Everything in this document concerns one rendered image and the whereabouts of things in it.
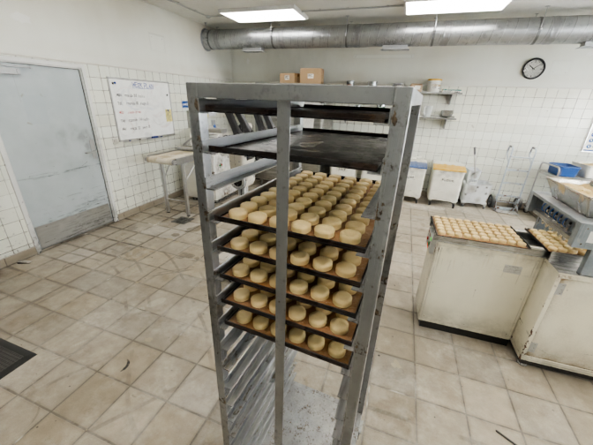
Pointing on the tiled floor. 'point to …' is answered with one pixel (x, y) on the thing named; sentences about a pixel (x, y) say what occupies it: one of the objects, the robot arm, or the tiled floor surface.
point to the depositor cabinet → (557, 322)
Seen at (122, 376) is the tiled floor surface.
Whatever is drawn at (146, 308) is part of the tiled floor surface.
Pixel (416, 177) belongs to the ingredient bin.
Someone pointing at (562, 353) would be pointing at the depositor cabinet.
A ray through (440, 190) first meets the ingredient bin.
